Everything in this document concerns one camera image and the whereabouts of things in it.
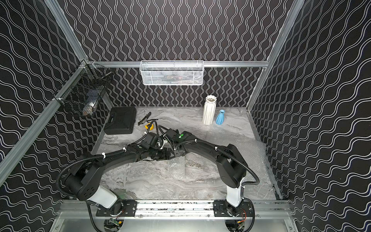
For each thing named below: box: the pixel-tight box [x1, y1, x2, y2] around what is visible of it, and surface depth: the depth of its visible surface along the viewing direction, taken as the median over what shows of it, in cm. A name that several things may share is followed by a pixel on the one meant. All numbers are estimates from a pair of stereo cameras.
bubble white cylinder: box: [202, 94, 217, 126], surface depth 99 cm
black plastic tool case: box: [103, 106, 137, 135], surface depth 106 cm
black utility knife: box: [137, 111, 152, 126], surface depth 112 cm
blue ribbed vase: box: [215, 109, 226, 126], surface depth 106 cm
